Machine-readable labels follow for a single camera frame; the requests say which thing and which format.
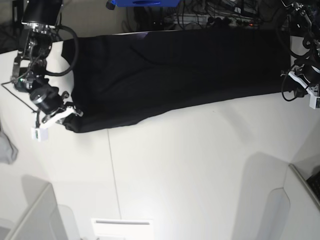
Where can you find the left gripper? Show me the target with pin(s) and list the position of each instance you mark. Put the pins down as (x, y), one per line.
(306, 78)

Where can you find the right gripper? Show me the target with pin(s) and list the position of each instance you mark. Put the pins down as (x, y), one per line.
(50, 102)

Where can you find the black T-shirt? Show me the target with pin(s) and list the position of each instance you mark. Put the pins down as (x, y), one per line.
(121, 80)

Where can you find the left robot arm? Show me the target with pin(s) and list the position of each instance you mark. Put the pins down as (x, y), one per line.
(305, 15)

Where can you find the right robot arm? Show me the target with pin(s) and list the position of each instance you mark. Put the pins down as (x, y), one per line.
(29, 72)

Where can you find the grey cloth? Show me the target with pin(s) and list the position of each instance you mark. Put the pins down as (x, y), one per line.
(8, 151)

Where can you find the black keyboard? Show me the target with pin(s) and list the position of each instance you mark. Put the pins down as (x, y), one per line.
(314, 184)

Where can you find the blue box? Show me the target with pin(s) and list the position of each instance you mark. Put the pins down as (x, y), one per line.
(111, 4)

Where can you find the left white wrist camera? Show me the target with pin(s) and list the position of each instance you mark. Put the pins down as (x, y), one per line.
(310, 92)

